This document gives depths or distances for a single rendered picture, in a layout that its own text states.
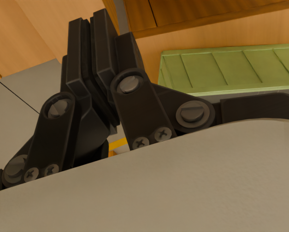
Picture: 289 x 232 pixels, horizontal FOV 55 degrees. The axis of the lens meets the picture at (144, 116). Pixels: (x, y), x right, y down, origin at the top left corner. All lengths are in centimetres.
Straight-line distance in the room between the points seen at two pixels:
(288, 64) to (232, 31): 17
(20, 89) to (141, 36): 133
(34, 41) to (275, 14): 58
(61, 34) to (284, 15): 55
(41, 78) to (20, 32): 126
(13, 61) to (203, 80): 43
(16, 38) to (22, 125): 163
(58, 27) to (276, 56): 55
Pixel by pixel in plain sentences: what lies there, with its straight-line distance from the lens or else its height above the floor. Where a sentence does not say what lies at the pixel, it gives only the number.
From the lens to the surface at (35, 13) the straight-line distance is 57.
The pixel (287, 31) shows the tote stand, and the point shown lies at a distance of 88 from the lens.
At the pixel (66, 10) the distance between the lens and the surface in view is 56.
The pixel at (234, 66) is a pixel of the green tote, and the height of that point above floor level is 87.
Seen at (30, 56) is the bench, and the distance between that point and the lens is 65.
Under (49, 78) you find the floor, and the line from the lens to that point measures 185.
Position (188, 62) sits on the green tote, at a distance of 73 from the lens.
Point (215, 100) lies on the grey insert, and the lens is 86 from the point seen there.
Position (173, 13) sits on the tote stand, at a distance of 80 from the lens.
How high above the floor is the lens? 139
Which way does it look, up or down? 40 degrees down
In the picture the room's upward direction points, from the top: 169 degrees clockwise
